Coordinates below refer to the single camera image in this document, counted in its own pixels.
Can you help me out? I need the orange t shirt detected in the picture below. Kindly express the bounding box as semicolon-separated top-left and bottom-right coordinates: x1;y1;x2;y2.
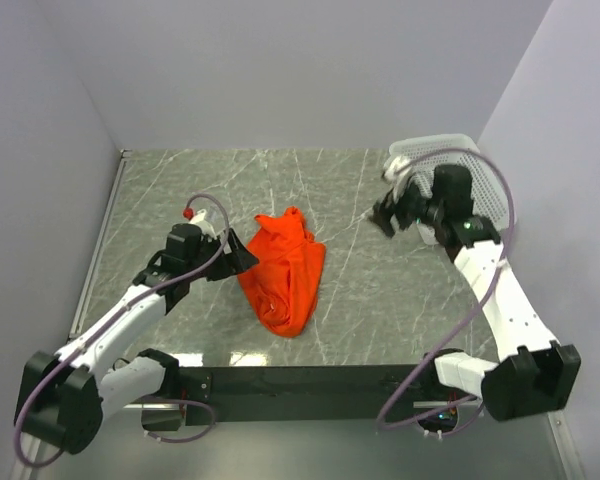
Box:
238;206;326;338

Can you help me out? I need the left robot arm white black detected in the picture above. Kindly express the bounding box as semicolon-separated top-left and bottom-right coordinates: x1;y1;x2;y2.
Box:
14;223;258;454

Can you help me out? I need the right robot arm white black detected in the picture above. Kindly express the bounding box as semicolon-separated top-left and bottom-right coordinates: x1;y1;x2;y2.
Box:
370;160;581;429

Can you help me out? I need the white plastic mesh basket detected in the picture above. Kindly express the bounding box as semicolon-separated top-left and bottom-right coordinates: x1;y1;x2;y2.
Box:
387;133;509;233

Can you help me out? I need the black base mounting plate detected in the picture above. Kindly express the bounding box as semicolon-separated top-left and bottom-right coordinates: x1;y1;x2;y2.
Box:
179;364;476;426

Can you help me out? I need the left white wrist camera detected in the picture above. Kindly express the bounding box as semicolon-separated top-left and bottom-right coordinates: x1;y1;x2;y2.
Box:
183;206;223;237

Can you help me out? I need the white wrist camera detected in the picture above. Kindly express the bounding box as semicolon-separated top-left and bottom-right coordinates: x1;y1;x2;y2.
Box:
183;206;223;237
381;155;412;184

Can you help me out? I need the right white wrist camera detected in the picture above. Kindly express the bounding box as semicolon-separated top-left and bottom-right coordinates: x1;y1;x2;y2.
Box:
381;155;412;184

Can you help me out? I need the aluminium rail frame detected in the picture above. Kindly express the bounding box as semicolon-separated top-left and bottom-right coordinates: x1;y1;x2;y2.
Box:
32;149;581;480

